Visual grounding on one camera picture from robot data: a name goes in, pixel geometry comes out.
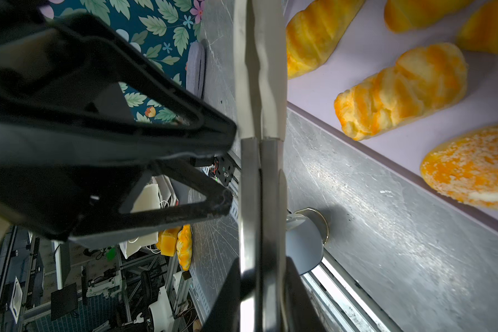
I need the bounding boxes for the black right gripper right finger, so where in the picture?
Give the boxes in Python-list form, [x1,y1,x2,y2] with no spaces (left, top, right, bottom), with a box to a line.
[202,257,325,331]

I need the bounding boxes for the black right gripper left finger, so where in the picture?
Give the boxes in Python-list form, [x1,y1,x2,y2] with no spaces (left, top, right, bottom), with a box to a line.
[0,1,237,248]

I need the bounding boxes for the sugared oval bread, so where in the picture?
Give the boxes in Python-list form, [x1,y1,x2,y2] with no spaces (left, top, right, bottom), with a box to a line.
[420,124,498,210]

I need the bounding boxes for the cream and steel tongs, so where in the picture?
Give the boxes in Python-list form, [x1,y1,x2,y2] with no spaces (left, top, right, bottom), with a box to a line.
[233,1,287,331]

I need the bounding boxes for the twisted bread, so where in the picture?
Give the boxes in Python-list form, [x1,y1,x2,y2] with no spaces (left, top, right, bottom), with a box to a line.
[333,42,468,141]

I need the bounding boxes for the small round bread roll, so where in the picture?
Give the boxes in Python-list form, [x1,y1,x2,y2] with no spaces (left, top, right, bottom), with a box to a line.
[384,0,473,33]

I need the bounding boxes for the purple cloth pad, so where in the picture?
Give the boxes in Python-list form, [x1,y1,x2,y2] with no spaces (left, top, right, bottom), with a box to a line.
[186,41,206,99]

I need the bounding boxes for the croissant lower left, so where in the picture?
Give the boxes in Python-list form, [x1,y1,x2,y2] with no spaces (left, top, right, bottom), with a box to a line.
[286,0,365,80]

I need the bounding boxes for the croissant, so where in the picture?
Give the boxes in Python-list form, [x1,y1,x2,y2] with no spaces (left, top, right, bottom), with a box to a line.
[286,0,365,80]
[456,0,498,55]

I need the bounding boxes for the lilac plastic tray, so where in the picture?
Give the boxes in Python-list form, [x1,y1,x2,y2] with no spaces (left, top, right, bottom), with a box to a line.
[284,1,498,234]

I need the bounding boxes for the croissant upper right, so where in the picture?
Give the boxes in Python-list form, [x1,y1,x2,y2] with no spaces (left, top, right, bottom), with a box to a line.
[456,0,498,55]

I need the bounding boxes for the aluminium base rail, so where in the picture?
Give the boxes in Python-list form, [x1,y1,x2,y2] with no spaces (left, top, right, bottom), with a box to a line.
[302,250,402,332]

